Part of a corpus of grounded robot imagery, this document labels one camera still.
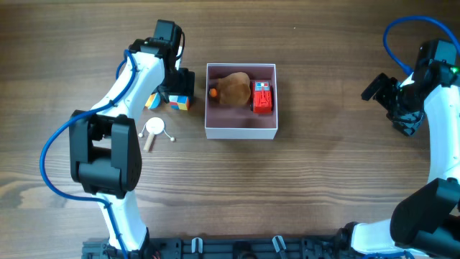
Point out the red toy car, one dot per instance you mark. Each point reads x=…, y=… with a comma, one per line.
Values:
x=262, y=99

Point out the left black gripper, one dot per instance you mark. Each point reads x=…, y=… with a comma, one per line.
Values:
x=185, y=85

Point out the colourful puzzle cube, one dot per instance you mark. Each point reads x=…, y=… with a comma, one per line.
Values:
x=179, y=102

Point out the white wooden rattle drum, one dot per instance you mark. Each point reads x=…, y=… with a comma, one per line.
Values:
x=153, y=127

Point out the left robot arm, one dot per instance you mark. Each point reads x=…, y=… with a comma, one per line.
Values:
x=105, y=156

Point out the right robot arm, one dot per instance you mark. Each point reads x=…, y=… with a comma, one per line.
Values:
x=422, y=224

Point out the yellow blue rubber duck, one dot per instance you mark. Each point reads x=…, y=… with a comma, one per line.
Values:
x=153, y=101

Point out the brown plush toy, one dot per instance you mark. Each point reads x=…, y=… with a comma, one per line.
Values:
x=232, y=90

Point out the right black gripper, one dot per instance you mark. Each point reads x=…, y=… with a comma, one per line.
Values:
x=407, y=123

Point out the pink white open box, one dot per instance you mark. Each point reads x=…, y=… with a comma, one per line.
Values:
x=240, y=123

